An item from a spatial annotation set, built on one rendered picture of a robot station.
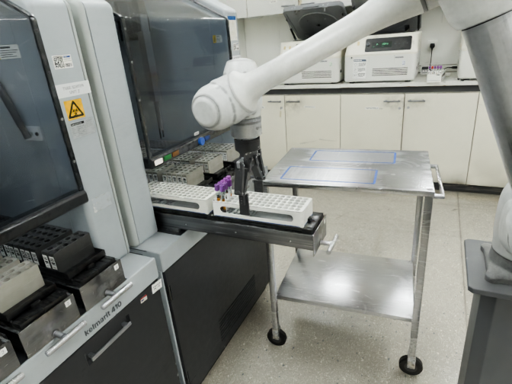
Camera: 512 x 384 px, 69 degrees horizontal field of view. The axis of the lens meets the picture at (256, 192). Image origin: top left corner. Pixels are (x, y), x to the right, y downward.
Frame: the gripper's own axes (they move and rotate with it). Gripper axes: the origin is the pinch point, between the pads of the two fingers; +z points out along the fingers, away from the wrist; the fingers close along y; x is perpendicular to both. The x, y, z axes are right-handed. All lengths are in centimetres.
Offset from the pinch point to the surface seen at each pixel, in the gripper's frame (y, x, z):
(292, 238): -6.8, -15.5, 6.8
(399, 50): 231, -20, -27
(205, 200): -4.8, 14.1, -0.3
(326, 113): 229, 37, 22
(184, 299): -11.8, 23.4, 35.5
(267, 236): -6.8, -7.6, 7.7
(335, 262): 59, -12, 58
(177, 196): -4.5, 25.0, -0.5
